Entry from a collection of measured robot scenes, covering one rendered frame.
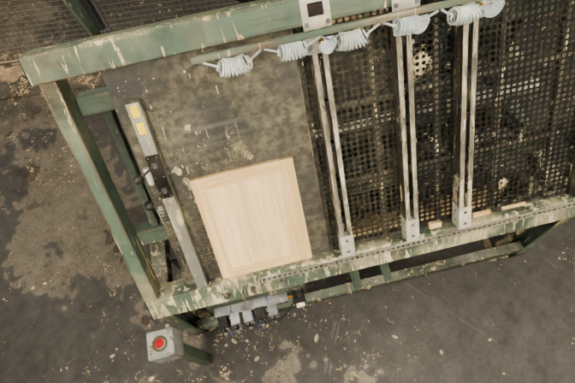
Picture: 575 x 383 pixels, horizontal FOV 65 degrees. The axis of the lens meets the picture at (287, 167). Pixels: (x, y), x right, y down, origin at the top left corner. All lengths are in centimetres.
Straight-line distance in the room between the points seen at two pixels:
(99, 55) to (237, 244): 100
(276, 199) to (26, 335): 217
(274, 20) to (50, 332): 263
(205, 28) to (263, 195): 76
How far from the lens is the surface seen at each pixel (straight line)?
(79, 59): 167
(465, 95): 195
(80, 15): 230
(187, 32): 159
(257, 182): 191
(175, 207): 195
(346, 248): 214
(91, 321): 340
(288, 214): 203
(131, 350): 326
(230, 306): 235
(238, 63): 150
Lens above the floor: 301
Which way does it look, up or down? 63 degrees down
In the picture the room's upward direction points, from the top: 9 degrees counter-clockwise
